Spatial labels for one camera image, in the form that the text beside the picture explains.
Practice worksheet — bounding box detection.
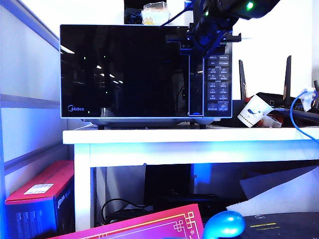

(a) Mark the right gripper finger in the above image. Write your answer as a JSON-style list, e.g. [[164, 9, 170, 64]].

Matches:
[[166, 34, 191, 49], [224, 32, 242, 43]]

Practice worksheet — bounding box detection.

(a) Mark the pink gift box gold pattern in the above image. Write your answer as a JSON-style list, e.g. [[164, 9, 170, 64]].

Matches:
[[48, 203, 204, 239]]

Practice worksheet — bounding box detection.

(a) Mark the small white red box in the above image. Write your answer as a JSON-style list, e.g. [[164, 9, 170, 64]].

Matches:
[[259, 115, 284, 128]]

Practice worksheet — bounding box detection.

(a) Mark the black box yellow print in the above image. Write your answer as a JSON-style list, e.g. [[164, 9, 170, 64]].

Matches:
[[239, 211, 319, 239]]

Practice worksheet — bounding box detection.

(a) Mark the black rectangular panel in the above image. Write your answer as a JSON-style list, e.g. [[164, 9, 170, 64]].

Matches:
[[144, 164, 194, 197]]

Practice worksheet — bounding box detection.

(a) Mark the clear plastic snack box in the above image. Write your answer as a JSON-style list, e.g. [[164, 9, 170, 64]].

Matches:
[[141, 1, 171, 25]]

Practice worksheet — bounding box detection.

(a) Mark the black router with antennas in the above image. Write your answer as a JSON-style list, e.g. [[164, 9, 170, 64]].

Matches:
[[238, 56, 319, 127]]

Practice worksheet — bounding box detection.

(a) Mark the pale grey sheet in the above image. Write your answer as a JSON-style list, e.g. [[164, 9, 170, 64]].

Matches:
[[238, 165, 319, 200]]

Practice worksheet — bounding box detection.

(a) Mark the grey framed office partition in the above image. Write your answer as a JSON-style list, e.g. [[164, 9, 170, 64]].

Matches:
[[0, 0, 74, 239]]

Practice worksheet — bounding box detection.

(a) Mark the white paper cup blue print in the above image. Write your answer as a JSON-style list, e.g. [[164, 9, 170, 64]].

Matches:
[[236, 94, 273, 129]]

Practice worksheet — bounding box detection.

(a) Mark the black Midea microwave oven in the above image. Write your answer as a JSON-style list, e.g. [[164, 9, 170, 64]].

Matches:
[[80, 24, 233, 130]]

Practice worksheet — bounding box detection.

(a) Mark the white table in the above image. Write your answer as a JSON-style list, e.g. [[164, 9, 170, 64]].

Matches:
[[62, 126, 319, 231]]

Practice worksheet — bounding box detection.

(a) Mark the white paper sheet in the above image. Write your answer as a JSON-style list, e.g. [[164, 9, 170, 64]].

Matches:
[[225, 183, 319, 217]]

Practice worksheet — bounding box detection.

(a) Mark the glossy blue round object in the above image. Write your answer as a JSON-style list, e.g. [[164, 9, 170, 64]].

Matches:
[[201, 210, 245, 239]]

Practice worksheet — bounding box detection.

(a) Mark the red and blue carton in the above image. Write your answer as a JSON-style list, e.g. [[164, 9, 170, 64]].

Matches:
[[4, 160, 75, 239]]

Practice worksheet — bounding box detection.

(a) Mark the black flat device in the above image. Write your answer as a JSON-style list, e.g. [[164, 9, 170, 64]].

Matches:
[[152, 193, 227, 216]]

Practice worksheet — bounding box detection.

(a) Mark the blue network cable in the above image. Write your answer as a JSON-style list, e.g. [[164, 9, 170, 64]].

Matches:
[[289, 88, 319, 145]]

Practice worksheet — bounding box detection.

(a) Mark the white tape tag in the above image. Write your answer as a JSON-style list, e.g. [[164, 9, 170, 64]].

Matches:
[[300, 87, 315, 112]]

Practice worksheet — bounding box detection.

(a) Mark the black power cable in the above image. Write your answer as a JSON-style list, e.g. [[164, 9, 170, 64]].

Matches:
[[101, 198, 148, 225]]

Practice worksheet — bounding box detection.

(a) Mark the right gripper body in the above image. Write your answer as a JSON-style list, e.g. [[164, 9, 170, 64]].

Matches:
[[185, 14, 234, 57]]

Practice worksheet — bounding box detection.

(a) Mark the black power adapter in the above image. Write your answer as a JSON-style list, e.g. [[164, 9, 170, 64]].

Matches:
[[106, 209, 150, 224]]

